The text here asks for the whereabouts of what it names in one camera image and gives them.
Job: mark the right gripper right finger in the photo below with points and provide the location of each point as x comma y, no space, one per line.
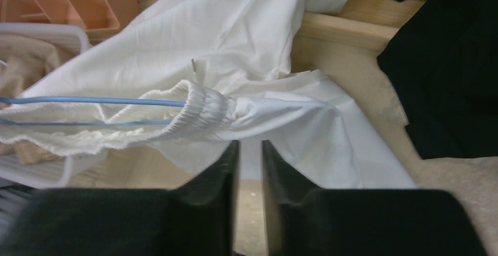
302,218

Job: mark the black patterned shorts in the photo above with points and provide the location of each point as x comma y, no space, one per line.
443,66

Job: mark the beige shorts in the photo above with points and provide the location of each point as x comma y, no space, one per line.
25,61

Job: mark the white plastic basket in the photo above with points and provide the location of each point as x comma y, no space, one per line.
52,173

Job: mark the wooden clothes rack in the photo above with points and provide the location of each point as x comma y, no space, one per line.
365,24

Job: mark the white shorts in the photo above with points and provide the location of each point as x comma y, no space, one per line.
229,60

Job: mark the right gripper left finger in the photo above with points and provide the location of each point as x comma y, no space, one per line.
197,218

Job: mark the light blue hanger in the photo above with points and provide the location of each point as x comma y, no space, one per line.
101,100

